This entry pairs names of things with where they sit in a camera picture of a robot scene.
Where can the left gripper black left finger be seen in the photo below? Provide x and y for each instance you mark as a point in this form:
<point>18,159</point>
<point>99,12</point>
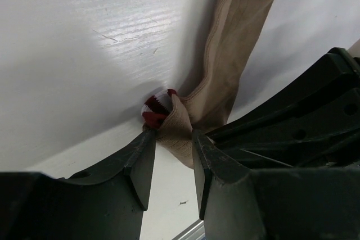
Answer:
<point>104,201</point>

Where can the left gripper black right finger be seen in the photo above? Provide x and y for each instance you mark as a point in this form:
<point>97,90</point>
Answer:
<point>236,202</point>

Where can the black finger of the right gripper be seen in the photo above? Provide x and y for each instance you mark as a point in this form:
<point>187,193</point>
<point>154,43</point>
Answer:
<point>313,122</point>

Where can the brown sock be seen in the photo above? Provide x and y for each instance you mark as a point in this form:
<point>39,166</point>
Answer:
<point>234,32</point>

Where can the aluminium rail frame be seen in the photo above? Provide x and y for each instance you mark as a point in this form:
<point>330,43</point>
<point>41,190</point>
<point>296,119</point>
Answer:
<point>195,231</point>

